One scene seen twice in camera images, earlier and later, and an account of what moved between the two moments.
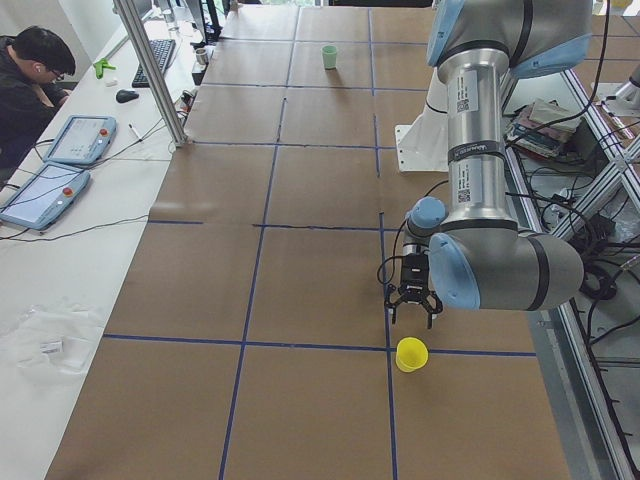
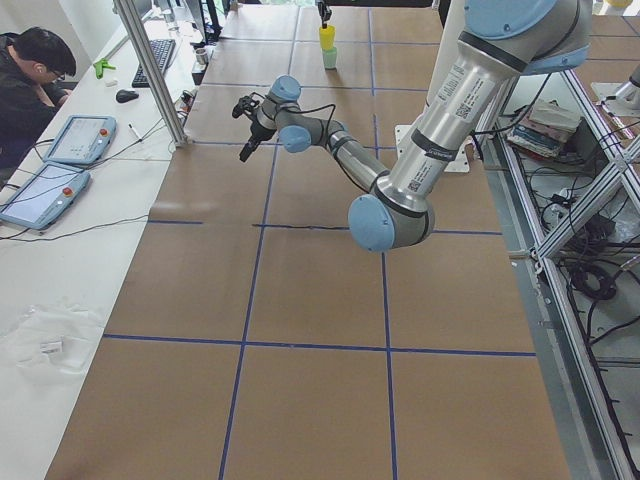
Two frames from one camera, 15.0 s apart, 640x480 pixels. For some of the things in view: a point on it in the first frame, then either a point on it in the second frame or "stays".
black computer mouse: x=124 y=96 stays
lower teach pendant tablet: x=47 y=198 stays
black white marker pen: x=135 y=132 stays
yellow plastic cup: x=412 y=353 to x=327 y=37
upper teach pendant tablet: x=83 y=140 stays
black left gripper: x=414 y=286 to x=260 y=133
